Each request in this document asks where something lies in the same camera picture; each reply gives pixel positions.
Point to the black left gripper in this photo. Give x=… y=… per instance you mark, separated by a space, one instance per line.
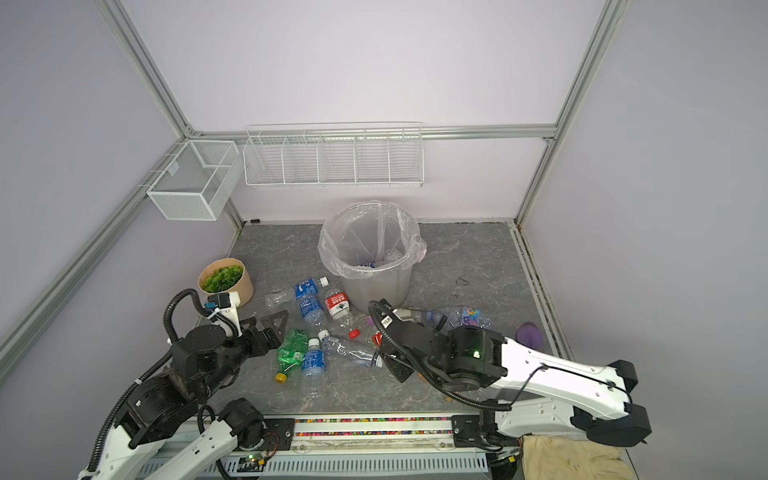
x=262 y=347

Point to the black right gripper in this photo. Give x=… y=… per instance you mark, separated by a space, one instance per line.
x=398 y=372

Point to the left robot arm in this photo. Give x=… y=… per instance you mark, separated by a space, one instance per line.
x=207 y=350

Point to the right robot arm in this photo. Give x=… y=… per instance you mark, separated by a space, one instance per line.
x=518 y=390

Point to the blue label bottle near bin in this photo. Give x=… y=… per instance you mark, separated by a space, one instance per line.
x=307 y=297

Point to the grey mesh waste bin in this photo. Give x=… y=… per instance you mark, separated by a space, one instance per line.
x=392 y=286

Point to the clear plastic bin liner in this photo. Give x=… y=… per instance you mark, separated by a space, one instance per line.
x=370 y=230

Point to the white yellow label clear bottle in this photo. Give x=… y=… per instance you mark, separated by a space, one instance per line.
x=412 y=315

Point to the clear crushed bottle left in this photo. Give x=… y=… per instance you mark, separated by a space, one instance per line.
x=276 y=299

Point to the crushed green bottle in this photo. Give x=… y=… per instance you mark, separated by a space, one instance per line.
x=290 y=354

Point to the beige pot with green plant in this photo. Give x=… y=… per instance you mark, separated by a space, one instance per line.
x=228 y=275

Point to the blue label bottle white cap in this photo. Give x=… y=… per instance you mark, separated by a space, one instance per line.
x=314 y=368

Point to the clear bottle white cap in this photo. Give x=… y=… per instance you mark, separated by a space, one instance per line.
x=356 y=352

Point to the large clear bottle colourful label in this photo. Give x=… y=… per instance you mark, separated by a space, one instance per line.
x=446 y=319

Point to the red label clear bottle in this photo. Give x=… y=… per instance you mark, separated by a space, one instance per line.
x=339 y=308

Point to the purple plastic scoop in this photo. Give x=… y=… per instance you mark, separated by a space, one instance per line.
x=530 y=336

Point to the white mesh box basket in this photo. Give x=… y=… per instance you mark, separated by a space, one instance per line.
x=198 y=180

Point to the beige cloth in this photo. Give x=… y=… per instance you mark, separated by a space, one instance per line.
x=548 y=457

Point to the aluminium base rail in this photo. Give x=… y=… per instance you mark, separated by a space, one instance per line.
x=385 y=445

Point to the white wire wall shelf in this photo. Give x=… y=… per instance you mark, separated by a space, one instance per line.
x=334 y=154

